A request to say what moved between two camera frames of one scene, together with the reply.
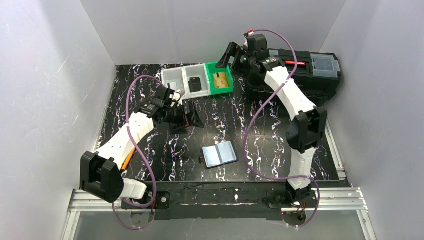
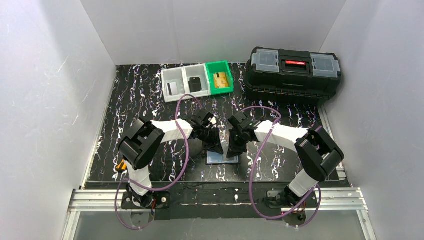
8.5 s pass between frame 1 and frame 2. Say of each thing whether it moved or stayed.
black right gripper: moved
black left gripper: moved
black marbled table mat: stayed
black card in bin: stayed
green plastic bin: stayed
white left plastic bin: stayed
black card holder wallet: moved
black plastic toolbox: stayed
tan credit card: stayed
